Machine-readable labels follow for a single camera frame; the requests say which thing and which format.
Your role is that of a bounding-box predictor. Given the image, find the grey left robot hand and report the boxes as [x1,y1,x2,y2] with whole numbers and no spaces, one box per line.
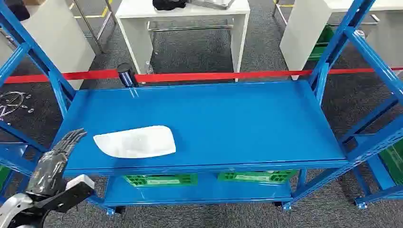
[26,128,88,198]

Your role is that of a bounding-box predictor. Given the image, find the blue metal side rack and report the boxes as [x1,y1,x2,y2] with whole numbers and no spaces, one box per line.
[0,44,48,204]
[338,28,403,210]

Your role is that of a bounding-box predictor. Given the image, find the green plastic crate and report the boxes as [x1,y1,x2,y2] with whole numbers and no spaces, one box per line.
[379,146,403,187]
[307,25,336,62]
[217,170,298,184]
[123,173,199,188]

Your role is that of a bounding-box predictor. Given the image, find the white table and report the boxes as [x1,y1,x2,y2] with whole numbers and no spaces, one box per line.
[115,0,251,83]
[0,0,96,91]
[279,0,403,81]

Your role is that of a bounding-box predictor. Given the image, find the blue metal shelf rack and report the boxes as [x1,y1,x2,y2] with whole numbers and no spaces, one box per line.
[0,0,377,218]

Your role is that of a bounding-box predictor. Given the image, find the red barrier tape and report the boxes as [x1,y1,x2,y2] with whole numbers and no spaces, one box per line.
[4,66,403,85]

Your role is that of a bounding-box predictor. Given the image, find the black bundle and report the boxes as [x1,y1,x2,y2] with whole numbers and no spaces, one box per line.
[153,0,187,11]

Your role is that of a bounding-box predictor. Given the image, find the grey flat item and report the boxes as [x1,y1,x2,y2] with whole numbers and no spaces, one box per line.
[189,0,236,10]

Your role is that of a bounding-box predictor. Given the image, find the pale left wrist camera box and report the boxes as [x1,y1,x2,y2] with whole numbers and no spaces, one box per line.
[33,174,96,214]

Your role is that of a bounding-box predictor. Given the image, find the chrome post base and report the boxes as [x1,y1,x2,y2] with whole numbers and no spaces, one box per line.
[0,91,27,119]

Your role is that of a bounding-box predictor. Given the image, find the black barrier post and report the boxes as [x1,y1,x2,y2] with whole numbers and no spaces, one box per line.
[116,63,139,88]

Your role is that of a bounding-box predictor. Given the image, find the steel frame legs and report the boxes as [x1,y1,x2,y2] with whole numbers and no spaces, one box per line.
[69,0,118,54]

